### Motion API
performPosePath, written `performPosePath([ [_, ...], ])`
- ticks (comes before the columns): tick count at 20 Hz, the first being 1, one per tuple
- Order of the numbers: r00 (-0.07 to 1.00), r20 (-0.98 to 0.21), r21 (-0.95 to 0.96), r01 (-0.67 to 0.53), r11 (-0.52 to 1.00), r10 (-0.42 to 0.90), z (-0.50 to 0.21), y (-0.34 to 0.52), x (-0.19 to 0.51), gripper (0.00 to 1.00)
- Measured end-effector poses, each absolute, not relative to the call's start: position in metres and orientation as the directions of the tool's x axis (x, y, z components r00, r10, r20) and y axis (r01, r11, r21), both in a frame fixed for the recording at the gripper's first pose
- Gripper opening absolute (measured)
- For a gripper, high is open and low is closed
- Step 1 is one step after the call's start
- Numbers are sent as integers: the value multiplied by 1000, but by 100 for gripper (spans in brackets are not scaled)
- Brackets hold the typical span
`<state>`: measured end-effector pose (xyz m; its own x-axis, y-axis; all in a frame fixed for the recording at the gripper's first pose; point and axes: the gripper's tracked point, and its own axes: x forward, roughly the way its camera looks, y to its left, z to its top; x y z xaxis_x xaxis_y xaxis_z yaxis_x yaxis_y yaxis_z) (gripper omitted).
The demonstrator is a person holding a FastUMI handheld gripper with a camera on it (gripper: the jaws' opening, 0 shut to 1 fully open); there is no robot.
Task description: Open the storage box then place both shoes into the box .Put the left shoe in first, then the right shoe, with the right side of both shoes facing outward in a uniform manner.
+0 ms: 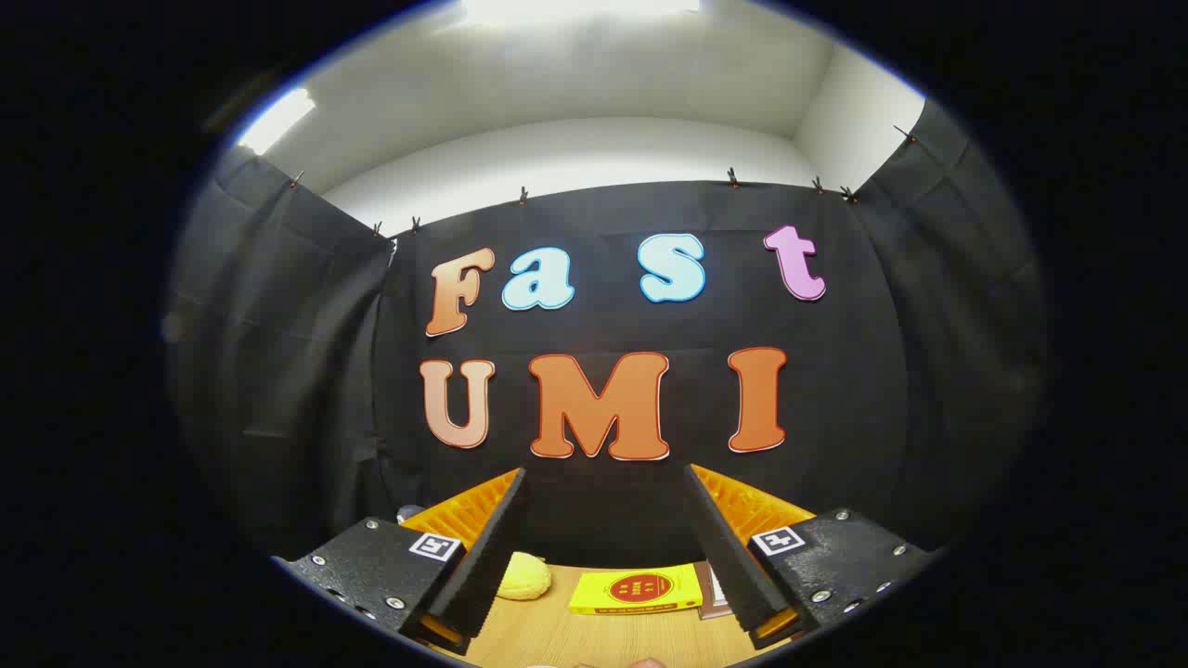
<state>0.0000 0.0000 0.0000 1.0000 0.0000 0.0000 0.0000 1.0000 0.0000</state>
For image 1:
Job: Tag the ceiling light panel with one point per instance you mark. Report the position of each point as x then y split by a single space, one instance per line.
276 121
575 9

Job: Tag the yellow round plush cushion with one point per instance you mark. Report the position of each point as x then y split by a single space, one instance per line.
525 577

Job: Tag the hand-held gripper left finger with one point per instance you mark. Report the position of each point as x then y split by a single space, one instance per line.
492 547

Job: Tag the yellow book with red circle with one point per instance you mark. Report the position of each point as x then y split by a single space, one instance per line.
640 589

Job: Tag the white book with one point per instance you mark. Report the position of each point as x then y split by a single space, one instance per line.
713 594

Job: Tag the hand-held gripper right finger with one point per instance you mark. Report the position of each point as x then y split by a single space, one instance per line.
724 547

